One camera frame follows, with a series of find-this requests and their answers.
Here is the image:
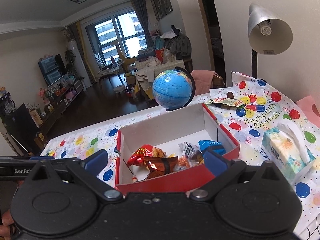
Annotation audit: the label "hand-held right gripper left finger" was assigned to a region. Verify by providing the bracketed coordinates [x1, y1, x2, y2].
[21, 149, 124, 200]

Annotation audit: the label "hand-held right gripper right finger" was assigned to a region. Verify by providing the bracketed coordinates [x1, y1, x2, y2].
[190, 149, 283, 200]

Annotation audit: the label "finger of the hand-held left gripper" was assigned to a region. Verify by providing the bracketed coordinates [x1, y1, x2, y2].
[0, 156, 57, 166]

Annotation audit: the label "blue snack packet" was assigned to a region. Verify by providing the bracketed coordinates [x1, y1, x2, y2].
[198, 140, 227, 160]

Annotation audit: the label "white packet with dark label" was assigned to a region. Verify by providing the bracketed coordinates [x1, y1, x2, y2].
[175, 142, 199, 172]

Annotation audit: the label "red orange fried snack bag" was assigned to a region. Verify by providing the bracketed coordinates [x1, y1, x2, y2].
[127, 144, 167, 168]

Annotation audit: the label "brown snack packet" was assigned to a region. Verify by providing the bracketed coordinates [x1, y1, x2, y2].
[144, 155, 179, 180]

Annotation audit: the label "red cardboard box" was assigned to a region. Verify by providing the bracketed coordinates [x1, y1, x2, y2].
[114, 103, 241, 196]

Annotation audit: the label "person's left hand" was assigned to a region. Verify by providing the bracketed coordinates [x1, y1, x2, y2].
[0, 181, 19, 234]

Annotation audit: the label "dark panel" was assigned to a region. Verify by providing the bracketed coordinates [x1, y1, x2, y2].
[5, 104, 38, 153]

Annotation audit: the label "yellow carton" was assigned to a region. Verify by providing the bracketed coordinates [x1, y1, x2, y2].
[30, 109, 43, 128]

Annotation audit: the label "balloon print tablecloth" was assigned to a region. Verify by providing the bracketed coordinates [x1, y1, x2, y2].
[40, 71, 320, 233]

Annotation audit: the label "low tv cabinet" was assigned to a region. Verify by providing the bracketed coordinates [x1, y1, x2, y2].
[32, 79, 84, 130]

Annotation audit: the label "red white flat packet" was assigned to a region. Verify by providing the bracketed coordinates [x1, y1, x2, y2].
[205, 97, 227, 105]

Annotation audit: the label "green yellow flat packet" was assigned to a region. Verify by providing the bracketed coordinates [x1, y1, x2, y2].
[220, 99, 247, 108]

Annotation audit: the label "pink flower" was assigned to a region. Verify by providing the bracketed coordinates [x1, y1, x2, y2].
[39, 87, 50, 103]

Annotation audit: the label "tissue box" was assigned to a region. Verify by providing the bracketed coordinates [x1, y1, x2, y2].
[260, 119, 316, 185]

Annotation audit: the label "wooden chair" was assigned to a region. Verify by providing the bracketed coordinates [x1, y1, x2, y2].
[212, 74, 225, 89]

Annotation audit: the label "pink cloth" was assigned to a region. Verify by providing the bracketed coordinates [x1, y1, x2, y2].
[191, 69, 217, 96]

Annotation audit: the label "blue globe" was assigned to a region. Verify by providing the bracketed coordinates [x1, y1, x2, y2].
[152, 66, 195, 112]

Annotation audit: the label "television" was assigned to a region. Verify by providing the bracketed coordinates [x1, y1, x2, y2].
[38, 54, 68, 87]

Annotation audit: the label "round coffee table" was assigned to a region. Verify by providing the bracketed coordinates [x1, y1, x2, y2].
[97, 64, 125, 85]

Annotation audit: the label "white standing air conditioner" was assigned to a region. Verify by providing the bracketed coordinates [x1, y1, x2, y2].
[67, 40, 88, 85]

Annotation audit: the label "green plant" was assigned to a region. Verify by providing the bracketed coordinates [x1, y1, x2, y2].
[64, 49, 77, 73]

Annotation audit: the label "sofa with cream cover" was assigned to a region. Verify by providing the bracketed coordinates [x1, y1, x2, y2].
[135, 59, 193, 100]

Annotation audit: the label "yellow giraffe chair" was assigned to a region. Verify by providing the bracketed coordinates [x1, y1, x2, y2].
[110, 39, 137, 72]

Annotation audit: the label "yellow curtain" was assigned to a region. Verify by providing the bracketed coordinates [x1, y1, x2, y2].
[75, 21, 97, 84]

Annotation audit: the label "pink paper bag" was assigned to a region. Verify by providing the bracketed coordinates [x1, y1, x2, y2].
[296, 95, 320, 128]

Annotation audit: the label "pile of clothes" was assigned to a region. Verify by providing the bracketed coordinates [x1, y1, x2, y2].
[160, 25, 192, 60]

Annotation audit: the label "window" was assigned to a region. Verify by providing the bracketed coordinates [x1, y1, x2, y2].
[85, 9, 148, 67]

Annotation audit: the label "silver desk lamp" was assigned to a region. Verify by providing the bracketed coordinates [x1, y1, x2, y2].
[247, 4, 293, 79]

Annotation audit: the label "grey curtain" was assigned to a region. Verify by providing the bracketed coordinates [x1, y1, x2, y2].
[131, 0, 155, 48]

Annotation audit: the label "dark wall pictures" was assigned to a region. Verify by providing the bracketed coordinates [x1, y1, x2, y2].
[151, 0, 173, 22]

